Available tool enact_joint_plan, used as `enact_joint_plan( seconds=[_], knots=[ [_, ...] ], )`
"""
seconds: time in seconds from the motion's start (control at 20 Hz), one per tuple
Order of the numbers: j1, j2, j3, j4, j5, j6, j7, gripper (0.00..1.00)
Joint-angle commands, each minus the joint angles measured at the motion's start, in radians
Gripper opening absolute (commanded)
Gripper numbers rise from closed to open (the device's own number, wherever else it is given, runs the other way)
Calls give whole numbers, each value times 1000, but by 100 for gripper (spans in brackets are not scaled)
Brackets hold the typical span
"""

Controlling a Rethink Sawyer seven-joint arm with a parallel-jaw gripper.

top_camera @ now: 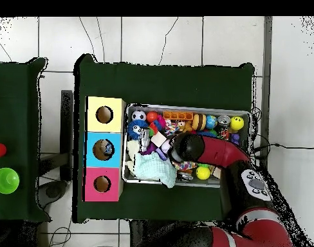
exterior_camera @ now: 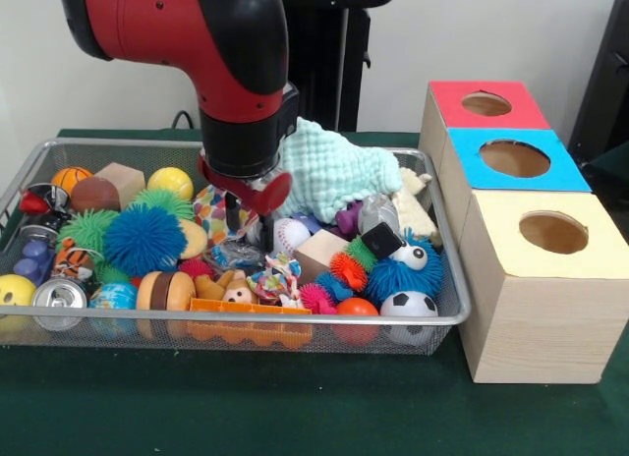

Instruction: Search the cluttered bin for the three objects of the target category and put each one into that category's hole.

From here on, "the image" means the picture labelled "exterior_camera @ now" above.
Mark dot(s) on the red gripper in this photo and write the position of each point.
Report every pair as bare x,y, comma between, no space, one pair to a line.
246,191

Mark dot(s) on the clear plastic packet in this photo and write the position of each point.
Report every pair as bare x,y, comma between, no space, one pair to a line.
236,256

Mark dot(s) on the colourful printed packet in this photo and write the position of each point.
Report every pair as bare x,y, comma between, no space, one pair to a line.
211,215

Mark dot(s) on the mint green cloth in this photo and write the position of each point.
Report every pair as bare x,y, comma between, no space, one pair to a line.
339,171

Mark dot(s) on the small wooden block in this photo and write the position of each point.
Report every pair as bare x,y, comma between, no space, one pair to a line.
322,252
120,184

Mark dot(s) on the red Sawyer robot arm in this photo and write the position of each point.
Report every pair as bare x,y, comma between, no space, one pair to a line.
187,33

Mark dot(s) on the clear mesh bin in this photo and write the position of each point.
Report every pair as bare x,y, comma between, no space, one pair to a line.
246,333

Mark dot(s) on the wooden box with three holes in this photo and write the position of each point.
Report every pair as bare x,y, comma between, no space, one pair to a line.
531,318

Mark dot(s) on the orange plastic toy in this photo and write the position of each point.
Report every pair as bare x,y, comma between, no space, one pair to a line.
246,309

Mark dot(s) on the plain yellow ball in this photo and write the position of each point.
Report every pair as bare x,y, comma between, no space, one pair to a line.
171,184

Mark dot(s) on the brown burger toy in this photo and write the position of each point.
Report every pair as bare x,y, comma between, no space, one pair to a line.
167,291

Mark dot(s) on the large blue spiky ball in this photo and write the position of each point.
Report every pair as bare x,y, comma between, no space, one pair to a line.
144,240

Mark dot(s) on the small blue spiky ball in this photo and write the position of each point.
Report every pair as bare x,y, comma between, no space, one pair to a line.
393,277

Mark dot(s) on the small soccer ball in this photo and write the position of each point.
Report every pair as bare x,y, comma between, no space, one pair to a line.
408,305

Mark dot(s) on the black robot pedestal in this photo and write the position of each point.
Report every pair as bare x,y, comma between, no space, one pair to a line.
329,73

